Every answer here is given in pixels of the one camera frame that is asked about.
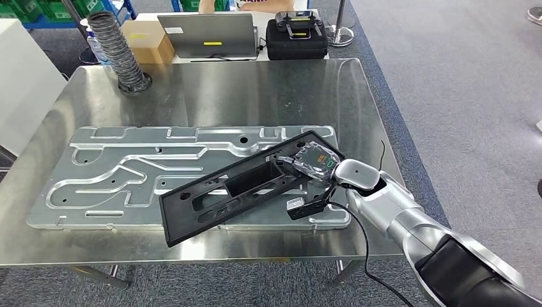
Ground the black plastic frame part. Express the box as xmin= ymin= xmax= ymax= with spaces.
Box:
xmin=159 ymin=130 xmax=346 ymax=249

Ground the stainless steel workbench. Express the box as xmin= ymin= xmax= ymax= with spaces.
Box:
xmin=0 ymin=58 xmax=406 ymax=290

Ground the black carrying case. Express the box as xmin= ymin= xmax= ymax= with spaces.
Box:
xmin=265 ymin=19 xmax=330 ymax=61

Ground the grey remote controller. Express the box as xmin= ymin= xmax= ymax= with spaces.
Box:
xmin=275 ymin=11 xmax=325 ymax=41

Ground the grey laptop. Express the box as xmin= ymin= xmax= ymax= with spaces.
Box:
xmin=157 ymin=13 xmax=259 ymax=60

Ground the brown cardboard box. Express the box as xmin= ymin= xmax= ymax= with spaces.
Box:
xmin=120 ymin=20 xmax=176 ymax=65

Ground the grey stamped metal plate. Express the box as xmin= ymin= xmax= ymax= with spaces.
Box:
xmin=26 ymin=125 xmax=352 ymax=232

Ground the white desk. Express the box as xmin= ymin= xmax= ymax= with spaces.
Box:
xmin=134 ymin=9 xmax=331 ymax=65

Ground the blue storage rack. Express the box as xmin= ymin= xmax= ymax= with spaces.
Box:
xmin=23 ymin=0 xmax=137 ymax=31

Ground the clear plastic bottle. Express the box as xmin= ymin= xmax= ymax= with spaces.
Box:
xmin=86 ymin=25 xmax=112 ymax=67

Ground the black round-base stanchion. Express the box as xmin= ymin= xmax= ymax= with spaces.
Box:
xmin=61 ymin=0 xmax=101 ymax=65

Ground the green plastic crate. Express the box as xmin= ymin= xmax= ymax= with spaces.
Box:
xmin=0 ymin=0 xmax=45 ymax=23
xmin=40 ymin=0 xmax=105 ymax=22

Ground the white partition panel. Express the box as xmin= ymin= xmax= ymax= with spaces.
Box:
xmin=0 ymin=18 xmax=70 ymax=157

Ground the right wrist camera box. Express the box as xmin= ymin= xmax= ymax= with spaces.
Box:
xmin=286 ymin=195 xmax=329 ymax=221

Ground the black camera cable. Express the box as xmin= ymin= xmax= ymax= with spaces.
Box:
xmin=326 ymin=201 xmax=414 ymax=307

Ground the grey corrugated hose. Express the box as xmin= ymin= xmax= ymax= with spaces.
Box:
xmin=86 ymin=11 xmax=152 ymax=96

